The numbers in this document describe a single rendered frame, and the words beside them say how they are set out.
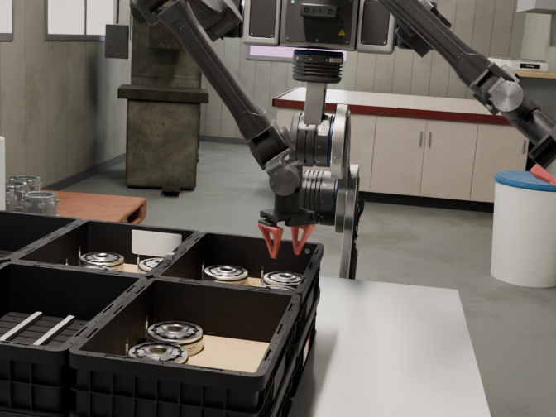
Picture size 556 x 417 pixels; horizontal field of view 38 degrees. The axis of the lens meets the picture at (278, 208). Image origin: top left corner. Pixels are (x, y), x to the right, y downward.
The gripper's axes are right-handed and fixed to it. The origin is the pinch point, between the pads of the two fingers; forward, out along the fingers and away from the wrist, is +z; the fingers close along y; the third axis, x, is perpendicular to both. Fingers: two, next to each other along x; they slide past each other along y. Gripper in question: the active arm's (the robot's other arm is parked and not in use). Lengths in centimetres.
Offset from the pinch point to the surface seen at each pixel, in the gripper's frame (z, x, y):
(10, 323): 11, 15, -55
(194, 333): 8.5, -12.2, -29.6
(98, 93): 19, 579, 212
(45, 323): 11, 12, -49
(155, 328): 8.2, -7.4, -34.9
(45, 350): 1, -24, -62
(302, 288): 2.0, -16.5, -8.0
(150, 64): -11, 534, 244
